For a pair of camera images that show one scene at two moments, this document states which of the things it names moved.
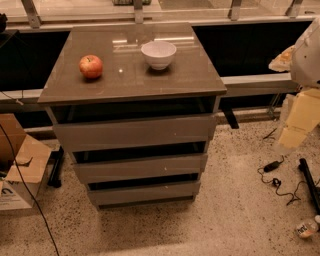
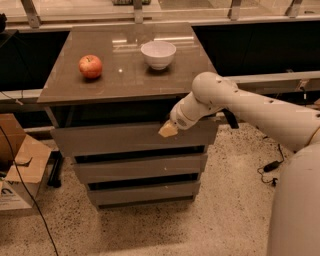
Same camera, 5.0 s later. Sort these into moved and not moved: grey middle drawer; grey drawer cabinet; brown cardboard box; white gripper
Moved: white gripper
Not moved: brown cardboard box; grey drawer cabinet; grey middle drawer
